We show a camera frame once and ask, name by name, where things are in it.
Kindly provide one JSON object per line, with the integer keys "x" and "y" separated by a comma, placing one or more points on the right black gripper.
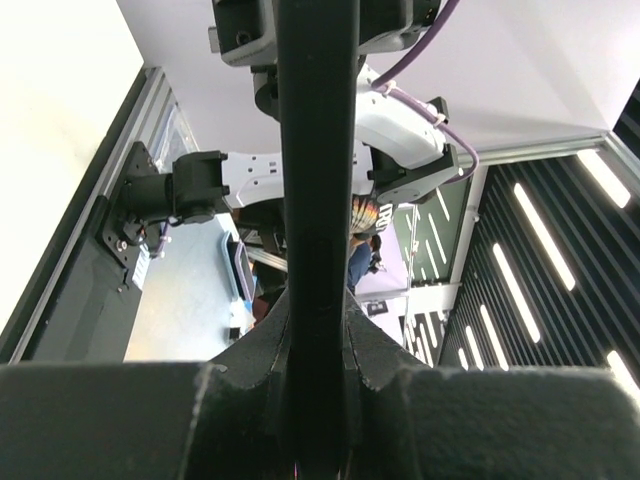
{"x": 244, "y": 33}

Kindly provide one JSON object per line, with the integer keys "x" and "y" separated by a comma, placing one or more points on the person in printed shirt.
{"x": 369, "y": 218}

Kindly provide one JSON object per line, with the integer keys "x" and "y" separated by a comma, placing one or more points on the black phone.
{"x": 317, "y": 45}

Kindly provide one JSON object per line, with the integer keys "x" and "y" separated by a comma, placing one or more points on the right white cable duct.
{"x": 141, "y": 267}

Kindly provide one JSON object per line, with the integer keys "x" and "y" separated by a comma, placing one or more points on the right aluminium frame post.
{"x": 553, "y": 149}

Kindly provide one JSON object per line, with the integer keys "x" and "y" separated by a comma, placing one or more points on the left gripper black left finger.
{"x": 152, "y": 420}

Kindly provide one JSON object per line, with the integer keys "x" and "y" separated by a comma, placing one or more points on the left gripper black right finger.
{"x": 419, "y": 422}

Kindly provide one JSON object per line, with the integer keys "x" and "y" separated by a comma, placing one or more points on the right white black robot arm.
{"x": 403, "y": 151}

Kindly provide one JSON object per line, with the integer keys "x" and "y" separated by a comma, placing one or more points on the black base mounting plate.
{"x": 91, "y": 315}

